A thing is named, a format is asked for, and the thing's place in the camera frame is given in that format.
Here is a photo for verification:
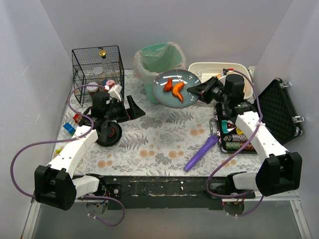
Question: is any brown jar white lid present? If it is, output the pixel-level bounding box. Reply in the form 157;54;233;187
86;82;99;95

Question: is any black small plate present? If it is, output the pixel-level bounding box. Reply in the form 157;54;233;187
96;121;122;147

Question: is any pink lid spice jar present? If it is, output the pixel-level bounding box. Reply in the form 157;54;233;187
106;79;116;88

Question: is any blue glazed ceramic plate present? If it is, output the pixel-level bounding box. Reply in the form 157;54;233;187
152;69;201;109

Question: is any clear jar blue label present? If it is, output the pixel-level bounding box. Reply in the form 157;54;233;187
93;66;106;86

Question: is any yellow plastic plate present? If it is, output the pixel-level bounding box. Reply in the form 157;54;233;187
216;72;253;100

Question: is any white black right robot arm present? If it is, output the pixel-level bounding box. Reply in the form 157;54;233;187
187;70;302;198

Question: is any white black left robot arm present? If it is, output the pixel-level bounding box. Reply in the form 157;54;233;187
34;83;146;211

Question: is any white rectangular basin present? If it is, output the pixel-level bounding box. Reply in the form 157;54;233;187
188;62;252;85

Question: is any red chili pepper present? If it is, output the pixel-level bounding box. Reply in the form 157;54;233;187
108;128;115;137

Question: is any orange chicken wing right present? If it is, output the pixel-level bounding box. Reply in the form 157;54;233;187
172;82;185;104

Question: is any orange chicken wing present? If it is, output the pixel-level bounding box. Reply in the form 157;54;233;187
172;82;185;104
163;78;173;92

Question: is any red owl toy block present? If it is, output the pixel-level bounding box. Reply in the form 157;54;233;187
73;114;82;124

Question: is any orange chicken wing left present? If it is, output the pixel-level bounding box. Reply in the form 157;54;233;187
163;78;173;92

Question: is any black all-in triangle button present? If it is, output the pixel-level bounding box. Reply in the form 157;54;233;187
227;123;237;132

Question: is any blue toy brick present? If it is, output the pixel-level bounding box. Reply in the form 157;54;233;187
63;122;75;135

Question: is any yellow big blind button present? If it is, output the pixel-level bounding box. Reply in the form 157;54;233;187
236;127;243;134

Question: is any glass bottle gold cap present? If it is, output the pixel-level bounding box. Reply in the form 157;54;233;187
99;47;116;78

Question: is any black poker chip case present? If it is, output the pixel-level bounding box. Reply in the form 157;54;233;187
215;78;304;153

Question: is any purple toy microphone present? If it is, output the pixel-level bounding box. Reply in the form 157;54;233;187
183;135;218;172

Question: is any pink bin liner bag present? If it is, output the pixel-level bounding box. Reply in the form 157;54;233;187
133;44;186;81

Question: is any green trash bin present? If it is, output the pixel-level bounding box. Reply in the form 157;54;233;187
139;42;185;104

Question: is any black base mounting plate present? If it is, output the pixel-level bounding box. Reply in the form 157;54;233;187
74;175;257;211

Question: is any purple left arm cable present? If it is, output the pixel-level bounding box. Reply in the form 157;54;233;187
10;84;125;227

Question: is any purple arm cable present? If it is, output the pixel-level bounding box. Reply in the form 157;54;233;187
10;84;125;227
205;69;265;217

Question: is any black wire cage rack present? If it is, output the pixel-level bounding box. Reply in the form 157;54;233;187
71;45;125;107

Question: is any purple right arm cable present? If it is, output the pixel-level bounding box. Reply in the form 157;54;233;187
205;69;265;217

